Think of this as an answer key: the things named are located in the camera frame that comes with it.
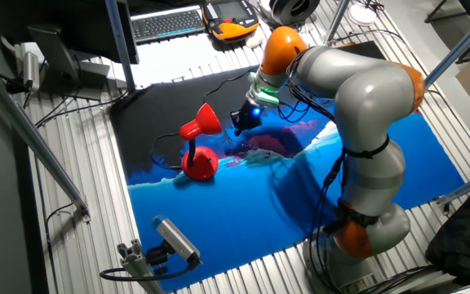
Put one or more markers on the orange black teach pendant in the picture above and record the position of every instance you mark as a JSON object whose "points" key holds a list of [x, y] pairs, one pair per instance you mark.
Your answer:
{"points": [[233, 22]]}

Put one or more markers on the black computer keyboard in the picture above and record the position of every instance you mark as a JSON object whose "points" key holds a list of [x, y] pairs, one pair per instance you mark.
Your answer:
{"points": [[167, 24]]}

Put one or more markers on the silver camera with blue cap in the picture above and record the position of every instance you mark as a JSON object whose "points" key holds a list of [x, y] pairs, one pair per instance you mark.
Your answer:
{"points": [[176, 239]]}

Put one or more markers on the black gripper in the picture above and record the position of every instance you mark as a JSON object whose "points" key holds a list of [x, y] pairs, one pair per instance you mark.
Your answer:
{"points": [[246, 117]]}

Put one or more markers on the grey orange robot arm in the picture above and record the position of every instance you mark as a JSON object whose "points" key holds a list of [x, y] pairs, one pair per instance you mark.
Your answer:
{"points": [[365, 106]]}

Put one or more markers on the black cloth bundle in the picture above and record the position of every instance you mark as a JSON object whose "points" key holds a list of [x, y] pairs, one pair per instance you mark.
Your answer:
{"points": [[463, 241]]}

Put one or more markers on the grey monitor stand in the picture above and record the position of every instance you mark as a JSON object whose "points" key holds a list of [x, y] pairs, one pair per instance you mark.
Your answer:
{"points": [[55, 53]]}

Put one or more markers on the small white rounded object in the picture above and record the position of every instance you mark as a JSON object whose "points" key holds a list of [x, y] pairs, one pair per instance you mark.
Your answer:
{"points": [[254, 41]]}

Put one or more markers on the small silver webcam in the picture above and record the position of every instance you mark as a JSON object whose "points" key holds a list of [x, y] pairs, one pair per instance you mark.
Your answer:
{"points": [[31, 71]]}

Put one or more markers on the black computer monitor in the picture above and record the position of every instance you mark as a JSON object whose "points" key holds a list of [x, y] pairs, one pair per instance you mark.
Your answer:
{"points": [[76, 20]]}

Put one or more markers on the short aluminium profile mount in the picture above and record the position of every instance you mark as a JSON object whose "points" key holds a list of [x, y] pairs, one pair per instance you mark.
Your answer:
{"points": [[137, 265]]}

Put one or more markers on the long aluminium frame bar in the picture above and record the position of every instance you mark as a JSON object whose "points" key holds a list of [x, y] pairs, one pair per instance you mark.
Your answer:
{"points": [[35, 143]]}

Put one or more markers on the red desk lamp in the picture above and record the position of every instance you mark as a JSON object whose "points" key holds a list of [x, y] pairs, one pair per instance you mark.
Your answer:
{"points": [[202, 163]]}

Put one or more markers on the blue landscape printed mat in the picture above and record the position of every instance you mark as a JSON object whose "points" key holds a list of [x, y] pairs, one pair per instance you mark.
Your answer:
{"points": [[239, 212]]}

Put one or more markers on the blue grey frame post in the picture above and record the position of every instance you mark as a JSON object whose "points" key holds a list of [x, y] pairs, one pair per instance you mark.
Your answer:
{"points": [[118, 41]]}

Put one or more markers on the blue grey frame bar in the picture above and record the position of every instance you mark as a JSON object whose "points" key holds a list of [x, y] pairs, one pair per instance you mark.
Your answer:
{"points": [[463, 41], [467, 187]]}

